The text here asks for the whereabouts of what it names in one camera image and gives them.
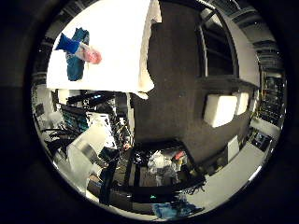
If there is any spray bottle with blue head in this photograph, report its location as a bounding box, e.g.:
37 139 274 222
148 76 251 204
55 32 103 65

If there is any teal striped cloth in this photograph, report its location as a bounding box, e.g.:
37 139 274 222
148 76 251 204
65 27 91 82

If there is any large white block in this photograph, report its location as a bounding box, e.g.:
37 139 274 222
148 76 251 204
203 93 238 129

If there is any white cardboard box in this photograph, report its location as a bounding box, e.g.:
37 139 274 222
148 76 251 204
65 124 108 185

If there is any dark framed window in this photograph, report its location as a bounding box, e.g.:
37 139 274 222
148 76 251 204
195 12 241 78

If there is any small white block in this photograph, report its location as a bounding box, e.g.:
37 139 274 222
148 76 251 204
235 91 250 117

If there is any blue bag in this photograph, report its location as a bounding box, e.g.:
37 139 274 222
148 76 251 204
151 202 200 220

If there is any dark storage rack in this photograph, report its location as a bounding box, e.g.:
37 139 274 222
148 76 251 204
258 74 286 125

